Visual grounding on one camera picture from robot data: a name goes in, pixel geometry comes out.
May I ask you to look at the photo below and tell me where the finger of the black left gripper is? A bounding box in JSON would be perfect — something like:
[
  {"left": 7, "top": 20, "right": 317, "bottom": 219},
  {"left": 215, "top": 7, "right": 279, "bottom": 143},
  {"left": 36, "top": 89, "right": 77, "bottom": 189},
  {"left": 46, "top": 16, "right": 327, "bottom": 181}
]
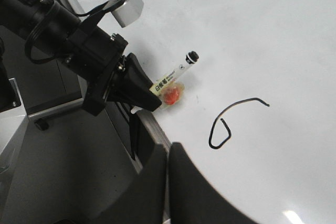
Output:
[
  {"left": 169, "top": 143, "right": 254, "bottom": 223},
  {"left": 52, "top": 142, "right": 169, "bottom": 224}
]

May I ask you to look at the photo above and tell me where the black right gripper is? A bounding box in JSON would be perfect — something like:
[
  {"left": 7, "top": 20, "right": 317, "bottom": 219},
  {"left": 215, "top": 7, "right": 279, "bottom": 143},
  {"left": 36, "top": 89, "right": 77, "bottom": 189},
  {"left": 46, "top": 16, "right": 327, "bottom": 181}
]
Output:
[{"left": 67, "top": 23, "right": 162, "bottom": 116}]

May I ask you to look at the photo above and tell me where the red round magnet with tape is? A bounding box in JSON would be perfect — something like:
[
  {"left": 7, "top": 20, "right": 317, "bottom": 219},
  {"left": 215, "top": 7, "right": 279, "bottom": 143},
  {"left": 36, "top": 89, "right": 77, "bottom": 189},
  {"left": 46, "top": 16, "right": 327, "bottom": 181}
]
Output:
[{"left": 159, "top": 82, "right": 185, "bottom": 109}]

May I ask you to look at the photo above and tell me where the black white whiteboard marker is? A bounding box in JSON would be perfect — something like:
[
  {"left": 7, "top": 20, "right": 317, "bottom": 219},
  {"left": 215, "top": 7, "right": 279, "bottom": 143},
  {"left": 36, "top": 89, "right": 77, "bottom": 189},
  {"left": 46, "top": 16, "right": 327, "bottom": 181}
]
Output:
[{"left": 150, "top": 51, "right": 199, "bottom": 96}]

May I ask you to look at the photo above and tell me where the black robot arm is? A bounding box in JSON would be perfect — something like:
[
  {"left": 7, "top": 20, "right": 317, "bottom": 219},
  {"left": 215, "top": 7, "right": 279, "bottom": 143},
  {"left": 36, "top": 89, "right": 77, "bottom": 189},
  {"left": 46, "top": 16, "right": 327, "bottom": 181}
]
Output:
[{"left": 1, "top": 0, "right": 251, "bottom": 223}]

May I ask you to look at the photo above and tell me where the white whiteboard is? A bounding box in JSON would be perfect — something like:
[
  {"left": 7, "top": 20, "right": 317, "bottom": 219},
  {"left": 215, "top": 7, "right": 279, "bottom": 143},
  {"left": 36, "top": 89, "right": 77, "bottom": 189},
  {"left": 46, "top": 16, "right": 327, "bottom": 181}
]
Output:
[{"left": 51, "top": 0, "right": 336, "bottom": 224}]

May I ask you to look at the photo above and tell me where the black marker drawn six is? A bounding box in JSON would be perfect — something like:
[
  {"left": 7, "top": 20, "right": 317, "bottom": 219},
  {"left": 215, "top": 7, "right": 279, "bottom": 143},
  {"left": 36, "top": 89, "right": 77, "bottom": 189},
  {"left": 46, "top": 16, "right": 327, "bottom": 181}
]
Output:
[{"left": 207, "top": 97, "right": 271, "bottom": 150}]

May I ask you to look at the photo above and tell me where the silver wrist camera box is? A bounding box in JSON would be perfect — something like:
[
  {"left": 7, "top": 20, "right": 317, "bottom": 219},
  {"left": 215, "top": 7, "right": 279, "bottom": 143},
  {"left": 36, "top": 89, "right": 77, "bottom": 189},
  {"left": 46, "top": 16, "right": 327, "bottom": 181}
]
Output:
[{"left": 111, "top": 0, "right": 144, "bottom": 27}]

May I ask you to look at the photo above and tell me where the black camera cable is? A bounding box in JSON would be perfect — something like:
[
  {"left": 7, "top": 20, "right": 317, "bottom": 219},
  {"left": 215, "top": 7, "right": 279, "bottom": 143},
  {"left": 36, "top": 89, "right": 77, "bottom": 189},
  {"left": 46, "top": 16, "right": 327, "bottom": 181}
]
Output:
[{"left": 24, "top": 0, "right": 120, "bottom": 65}]

